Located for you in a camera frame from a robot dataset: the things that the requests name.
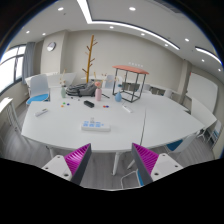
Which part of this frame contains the green vase with sticks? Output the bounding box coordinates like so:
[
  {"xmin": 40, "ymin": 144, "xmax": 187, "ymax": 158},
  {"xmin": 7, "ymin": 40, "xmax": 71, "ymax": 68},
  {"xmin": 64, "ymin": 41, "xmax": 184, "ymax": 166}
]
[{"xmin": 60, "ymin": 70, "xmax": 66, "ymax": 98}]

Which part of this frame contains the pink vase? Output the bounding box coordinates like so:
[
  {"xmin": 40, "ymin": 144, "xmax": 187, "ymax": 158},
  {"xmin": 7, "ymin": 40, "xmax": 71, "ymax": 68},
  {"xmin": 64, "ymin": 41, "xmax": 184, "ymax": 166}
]
[{"xmin": 95, "ymin": 81, "xmax": 102, "ymax": 101}]

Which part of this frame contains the white remote control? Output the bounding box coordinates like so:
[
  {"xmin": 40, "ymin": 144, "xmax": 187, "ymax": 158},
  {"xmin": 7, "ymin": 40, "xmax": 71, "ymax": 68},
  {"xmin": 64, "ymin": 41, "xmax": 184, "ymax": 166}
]
[{"xmin": 35, "ymin": 108, "xmax": 48, "ymax": 117}]

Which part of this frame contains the black rectangular box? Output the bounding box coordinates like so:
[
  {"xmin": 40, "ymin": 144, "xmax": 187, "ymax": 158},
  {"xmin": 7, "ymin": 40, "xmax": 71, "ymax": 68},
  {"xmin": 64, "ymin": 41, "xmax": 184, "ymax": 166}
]
[{"xmin": 84, "ymin": 100, "xmax": 95, "ymax": 108}]

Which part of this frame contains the wooden coat rack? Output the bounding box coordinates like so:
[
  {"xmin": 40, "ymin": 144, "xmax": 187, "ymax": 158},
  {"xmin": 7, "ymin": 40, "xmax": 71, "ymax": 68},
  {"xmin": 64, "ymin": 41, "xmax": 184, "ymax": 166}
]
[{"xmin": 82, "ymin": 35, "xmax": 98, "ymax": 83}]

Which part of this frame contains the white oval table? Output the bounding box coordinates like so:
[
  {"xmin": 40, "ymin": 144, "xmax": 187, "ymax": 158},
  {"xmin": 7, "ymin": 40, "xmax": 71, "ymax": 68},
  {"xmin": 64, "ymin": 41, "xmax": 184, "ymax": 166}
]
[{"xmin": 22, "ymin": 88, "xmax": 203, "ymax": 157}]

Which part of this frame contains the white chair blue seat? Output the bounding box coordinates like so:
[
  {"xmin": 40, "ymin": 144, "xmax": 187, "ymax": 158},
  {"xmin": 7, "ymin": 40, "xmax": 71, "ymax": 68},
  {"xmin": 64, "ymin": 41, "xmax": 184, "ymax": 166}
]
[{"xmin": 26, "ymin": 74, "xmax": 50, "ymax": 105}]

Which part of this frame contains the white power strip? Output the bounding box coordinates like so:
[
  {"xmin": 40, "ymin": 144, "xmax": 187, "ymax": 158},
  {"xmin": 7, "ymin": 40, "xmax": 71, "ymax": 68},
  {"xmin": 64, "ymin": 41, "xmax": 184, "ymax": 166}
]
[{"xmin": 81, "ymin": 121, "xmax": 111, "ymax": 132}]

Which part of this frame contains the blue vase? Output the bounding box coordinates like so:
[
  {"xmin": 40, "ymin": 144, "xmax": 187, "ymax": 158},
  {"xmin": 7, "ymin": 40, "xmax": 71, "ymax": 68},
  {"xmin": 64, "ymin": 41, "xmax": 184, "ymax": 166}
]
[{"xmin": 115, "ymin": 91, "xmax": 122, "ymax": 102}]

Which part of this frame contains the wall clock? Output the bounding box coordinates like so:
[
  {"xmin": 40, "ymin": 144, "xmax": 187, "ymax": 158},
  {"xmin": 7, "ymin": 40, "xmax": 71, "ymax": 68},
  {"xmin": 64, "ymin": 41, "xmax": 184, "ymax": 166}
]
[{"xmin": 47, "ymin": 42, "xmax": 56, "ymax": 52}]

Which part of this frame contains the blue chair under table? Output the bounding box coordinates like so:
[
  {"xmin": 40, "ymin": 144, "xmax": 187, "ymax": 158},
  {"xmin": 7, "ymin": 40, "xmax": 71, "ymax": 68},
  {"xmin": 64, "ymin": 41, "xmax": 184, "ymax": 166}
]
[{"xmin": 120, "ymin": 170, "xmax": 143, "ymax": 189}]

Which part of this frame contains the grey curtain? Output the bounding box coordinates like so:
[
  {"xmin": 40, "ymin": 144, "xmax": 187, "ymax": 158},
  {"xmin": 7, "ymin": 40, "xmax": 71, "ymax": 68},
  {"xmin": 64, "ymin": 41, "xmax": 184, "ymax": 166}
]
[{"xmin": 22, "ymin": 42, "xmax": 36, "ymax": 84}]

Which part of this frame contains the white whiteboard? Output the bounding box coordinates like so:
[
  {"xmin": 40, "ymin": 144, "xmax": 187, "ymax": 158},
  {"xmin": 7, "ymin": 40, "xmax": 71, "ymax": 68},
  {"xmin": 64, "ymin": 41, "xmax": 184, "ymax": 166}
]
[{"xmin": 186, "ymin": 73, "xmax": 218, "ymax": 112}]

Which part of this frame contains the white adapter on table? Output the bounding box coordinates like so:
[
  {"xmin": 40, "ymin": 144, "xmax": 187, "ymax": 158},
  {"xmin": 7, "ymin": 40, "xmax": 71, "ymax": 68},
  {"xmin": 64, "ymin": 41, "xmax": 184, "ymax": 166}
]
[{"xmin": 122, "ymin": 105, "xmax": 132, "ymax": 113}]

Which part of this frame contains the black frame orange top stand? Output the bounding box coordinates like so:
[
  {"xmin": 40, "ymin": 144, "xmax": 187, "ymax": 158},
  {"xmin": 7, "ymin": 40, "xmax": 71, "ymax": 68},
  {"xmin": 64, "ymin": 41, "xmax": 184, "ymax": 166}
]
[{"xmin": 112, "ymin": 65, "xmax": 149, "ymax": 103}]

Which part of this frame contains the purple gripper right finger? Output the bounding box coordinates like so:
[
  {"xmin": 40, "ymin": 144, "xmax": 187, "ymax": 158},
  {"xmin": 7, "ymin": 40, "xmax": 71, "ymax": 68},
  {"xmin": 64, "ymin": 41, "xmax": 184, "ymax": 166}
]
[{"xmin": 131, "ymin": 142, "xmax": 184, "ymax": 187}]

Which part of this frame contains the white charger plug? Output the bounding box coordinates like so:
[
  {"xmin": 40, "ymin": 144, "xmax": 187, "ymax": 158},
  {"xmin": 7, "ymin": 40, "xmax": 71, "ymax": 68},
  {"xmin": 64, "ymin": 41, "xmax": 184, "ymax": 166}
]
[{"xmin": 90, "ymin": 117, "xmax": 95, "ymax": 123}]

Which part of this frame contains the grey backpack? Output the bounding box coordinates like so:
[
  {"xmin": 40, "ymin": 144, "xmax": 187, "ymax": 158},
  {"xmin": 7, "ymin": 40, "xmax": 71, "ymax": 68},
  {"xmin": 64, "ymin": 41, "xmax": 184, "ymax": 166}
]
[{"xmin": 66, "ymin": 83, "xmax": 96, "ymax": 97}]

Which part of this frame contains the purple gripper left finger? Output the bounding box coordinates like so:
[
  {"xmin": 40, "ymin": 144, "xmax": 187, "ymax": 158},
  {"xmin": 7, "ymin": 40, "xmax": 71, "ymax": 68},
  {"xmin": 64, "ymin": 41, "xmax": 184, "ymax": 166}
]
[{"xmin": 41, "ymin": 143, "xmax": 92, "ymax": 186}]

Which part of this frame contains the blue chair near right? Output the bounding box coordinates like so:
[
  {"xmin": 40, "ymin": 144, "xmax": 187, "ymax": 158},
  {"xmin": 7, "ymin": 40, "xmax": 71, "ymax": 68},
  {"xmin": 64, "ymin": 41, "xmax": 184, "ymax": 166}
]
[{"xmin": 165, "ymin": 133, "xmax": 197, "ymax": 154}]

